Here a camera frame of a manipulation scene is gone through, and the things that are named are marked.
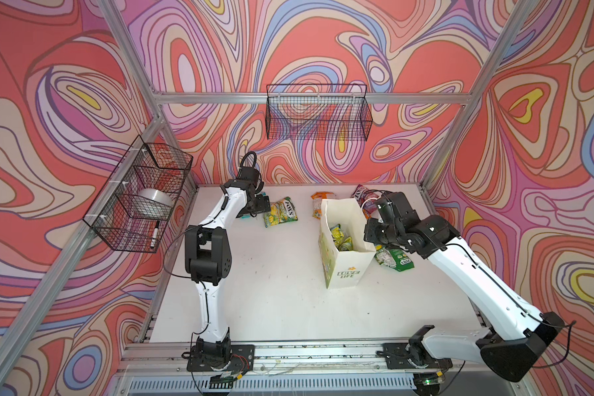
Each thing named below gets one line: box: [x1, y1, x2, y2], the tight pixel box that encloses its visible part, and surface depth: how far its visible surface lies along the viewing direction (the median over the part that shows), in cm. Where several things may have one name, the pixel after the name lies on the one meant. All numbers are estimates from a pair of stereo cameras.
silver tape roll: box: [136, 188, 173, 209], surface depth 72 cm
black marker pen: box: [150, 220, 161, 249], surface depth 75 cm
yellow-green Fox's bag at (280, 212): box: [264, 196, 299, 228], surface depth 107 cm
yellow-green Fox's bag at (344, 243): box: [330, 223, 354, 252], surface depth 92 cm
